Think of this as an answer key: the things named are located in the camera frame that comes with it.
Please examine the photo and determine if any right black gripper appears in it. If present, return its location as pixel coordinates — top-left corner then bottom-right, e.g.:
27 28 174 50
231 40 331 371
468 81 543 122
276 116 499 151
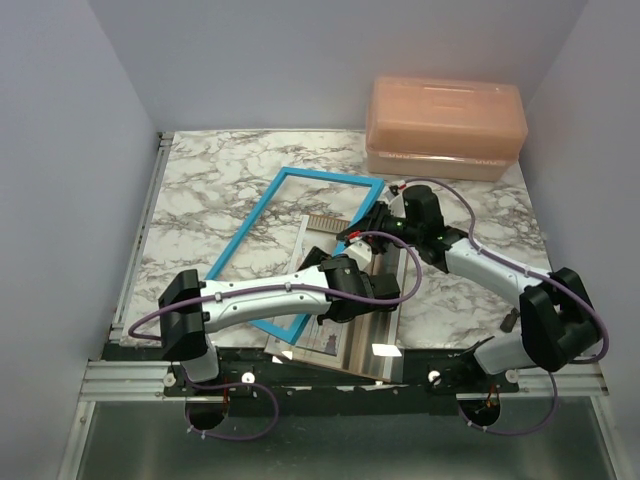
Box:
338 201 422 255

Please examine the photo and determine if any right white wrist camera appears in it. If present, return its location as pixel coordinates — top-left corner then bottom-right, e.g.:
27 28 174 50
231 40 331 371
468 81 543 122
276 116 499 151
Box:
384 184 405 218

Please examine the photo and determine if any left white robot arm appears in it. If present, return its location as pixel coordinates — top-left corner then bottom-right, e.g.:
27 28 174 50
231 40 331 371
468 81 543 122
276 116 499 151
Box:
158 242 401 395

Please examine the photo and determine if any orange translucent plastic box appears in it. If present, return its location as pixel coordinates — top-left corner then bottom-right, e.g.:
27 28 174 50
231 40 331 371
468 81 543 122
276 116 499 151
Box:
365 76 528 182

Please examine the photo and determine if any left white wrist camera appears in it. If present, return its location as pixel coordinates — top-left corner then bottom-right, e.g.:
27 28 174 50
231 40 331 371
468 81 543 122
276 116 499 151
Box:
343 231 373 271

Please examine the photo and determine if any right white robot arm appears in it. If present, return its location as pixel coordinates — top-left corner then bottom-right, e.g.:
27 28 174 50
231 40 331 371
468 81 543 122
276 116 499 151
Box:
336 184 608 392

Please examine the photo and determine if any glossy plant photo board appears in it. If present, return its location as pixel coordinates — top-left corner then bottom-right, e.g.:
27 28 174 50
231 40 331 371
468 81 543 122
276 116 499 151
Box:
264 214 400 382

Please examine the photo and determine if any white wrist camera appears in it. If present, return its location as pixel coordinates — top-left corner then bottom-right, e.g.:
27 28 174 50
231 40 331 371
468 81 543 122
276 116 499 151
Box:
343 231 373 271
384 184 405 218

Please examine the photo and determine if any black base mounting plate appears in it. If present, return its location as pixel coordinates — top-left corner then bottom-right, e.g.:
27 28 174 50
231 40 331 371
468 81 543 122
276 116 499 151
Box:
99 343 581 419

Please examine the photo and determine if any aluminium rail frame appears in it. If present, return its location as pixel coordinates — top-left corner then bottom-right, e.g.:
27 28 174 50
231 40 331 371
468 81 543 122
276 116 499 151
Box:
54 130 619 480

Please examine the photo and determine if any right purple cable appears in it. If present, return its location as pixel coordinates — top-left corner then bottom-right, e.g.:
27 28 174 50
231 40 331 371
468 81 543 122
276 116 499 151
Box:
394 178 611 436

